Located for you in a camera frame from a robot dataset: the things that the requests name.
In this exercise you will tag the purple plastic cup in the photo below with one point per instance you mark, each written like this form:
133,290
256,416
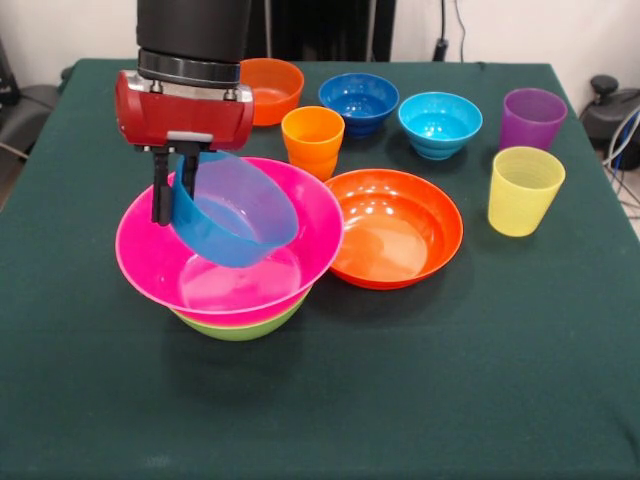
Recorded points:
532,125

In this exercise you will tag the orange translucent bowl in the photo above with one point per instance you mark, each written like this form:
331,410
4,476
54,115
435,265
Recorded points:
275,100

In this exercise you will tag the green plastic bowl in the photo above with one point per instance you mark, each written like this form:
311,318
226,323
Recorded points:
240,331

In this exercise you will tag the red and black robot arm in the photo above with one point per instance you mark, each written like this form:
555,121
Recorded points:
192,30

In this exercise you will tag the dark green table cloth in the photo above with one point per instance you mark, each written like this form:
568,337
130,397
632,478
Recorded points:
400,375

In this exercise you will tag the black floor device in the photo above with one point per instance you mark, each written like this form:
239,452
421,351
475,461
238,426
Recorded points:
610,115

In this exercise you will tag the red-orange shallow bowl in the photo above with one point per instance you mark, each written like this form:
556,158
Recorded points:
400,235

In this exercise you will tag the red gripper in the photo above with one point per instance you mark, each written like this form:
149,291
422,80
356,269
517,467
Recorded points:
185,115

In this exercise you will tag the dark grey chair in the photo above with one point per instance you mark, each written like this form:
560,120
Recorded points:
27,115

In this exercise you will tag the orange plastic cup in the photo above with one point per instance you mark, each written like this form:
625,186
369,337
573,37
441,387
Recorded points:
322,170
312,135

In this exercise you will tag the large pink plastic bowl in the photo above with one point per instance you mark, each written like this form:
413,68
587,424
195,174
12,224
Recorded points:
310,225

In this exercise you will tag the cyan ribbed bowl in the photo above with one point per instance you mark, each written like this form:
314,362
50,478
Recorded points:
440,125

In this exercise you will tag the dark blue ribbed bowl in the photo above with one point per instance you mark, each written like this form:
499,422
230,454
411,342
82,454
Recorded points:
357,105

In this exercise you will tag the yellow plastic cup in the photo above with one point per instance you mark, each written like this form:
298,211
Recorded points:
522,200

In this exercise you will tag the light blue translucent bowl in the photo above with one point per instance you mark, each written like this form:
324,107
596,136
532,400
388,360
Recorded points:
235,250

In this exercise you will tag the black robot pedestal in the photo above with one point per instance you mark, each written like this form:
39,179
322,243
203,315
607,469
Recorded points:
340,30

